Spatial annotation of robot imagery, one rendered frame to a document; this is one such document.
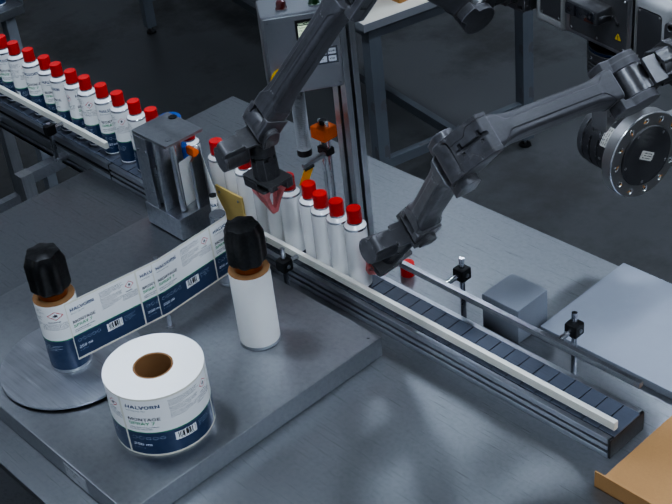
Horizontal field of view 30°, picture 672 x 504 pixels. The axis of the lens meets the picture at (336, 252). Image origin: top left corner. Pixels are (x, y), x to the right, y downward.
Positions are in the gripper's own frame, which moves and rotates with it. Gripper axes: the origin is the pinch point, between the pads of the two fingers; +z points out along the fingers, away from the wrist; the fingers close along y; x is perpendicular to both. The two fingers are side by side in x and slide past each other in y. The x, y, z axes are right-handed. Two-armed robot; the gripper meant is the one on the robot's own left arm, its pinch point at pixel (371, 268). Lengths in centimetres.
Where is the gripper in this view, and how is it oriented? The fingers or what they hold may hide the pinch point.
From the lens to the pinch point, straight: 278.4
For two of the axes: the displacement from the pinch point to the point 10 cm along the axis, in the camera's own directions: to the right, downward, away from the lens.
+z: -3.7, 4.1, 8.3
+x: 6.0, 7.9, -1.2
